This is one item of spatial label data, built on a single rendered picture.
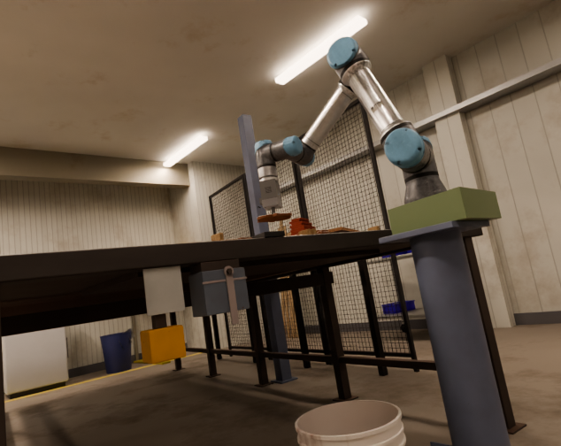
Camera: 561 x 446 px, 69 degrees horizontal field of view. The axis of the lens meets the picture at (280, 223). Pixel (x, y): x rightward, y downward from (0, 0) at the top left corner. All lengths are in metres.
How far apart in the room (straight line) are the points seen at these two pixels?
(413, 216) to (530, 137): 3.73
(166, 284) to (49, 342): 5.03
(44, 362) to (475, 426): 5.33
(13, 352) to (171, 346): 5.03
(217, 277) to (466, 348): 0.80
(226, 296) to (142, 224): 6.43
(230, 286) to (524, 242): 4.17
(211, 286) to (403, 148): 0.72
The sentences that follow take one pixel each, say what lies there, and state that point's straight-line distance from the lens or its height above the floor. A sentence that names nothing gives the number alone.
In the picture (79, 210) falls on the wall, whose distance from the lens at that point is 7.27.
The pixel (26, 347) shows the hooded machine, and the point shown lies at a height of 0.56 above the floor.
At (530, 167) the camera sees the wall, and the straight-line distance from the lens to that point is 5.04.
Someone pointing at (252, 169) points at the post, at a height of 1.86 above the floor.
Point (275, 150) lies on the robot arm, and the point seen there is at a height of 1.27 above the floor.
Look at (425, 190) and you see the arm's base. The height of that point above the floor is 1.00.
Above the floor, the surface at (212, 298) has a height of 0.75.
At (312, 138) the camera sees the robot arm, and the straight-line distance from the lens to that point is 1.69.
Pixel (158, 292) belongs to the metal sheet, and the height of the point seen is 0.79.
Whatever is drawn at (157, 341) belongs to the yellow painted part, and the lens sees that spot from 1.09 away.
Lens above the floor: 0.74
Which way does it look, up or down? 9 degrees up
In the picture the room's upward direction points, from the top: 9 degrees counter-clockwise
